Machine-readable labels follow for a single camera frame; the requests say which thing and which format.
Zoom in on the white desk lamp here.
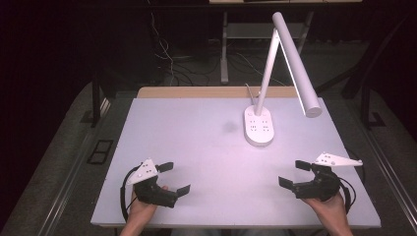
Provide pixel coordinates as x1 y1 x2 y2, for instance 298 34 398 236
243 11 324 148

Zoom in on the black metal stand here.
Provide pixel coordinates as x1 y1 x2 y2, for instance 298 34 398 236
90 70 111 129
359 73 387 130

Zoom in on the person's right hand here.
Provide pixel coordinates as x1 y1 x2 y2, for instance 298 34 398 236
300 191 349 228

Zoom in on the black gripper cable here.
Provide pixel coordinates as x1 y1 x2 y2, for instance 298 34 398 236
337 148 367 214
119 165 143 224

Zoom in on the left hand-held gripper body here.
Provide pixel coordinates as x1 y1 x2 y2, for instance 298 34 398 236
126 158 178 209

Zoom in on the tangle of floor cables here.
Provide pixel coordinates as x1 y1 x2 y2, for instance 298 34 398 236
146 0 286 88

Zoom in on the white lamp cable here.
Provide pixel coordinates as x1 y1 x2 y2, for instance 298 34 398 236
244 83 261 106

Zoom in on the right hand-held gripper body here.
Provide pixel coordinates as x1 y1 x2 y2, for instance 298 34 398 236
293 151 364 203

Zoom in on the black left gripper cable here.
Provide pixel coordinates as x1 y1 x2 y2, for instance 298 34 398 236
119 165 143 224

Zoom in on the black rectangular floor frame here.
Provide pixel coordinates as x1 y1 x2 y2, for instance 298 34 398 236
86 139 115 165

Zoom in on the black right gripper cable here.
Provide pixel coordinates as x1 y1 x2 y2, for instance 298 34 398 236
337 148 367 214

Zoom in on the person's left hand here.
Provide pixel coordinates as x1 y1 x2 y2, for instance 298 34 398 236
127 185 169 227

